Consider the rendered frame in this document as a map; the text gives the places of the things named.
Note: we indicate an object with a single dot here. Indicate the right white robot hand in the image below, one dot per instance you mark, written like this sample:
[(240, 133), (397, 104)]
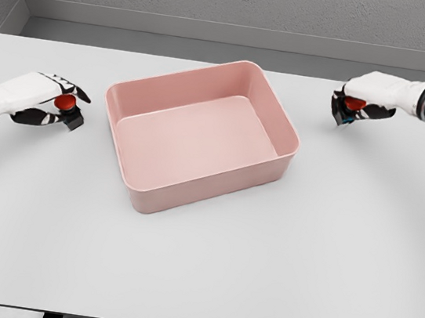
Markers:
[(373, 86)]

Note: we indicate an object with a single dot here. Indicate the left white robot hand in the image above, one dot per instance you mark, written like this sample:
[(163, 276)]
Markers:
[(28, 91)]

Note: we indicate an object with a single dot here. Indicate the red button industrial switch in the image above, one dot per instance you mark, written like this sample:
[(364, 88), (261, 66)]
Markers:
[(67, 108), (351, 107)]

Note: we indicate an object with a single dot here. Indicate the pink rectangular plastic basket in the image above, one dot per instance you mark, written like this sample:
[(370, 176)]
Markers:
[(200, 133)]

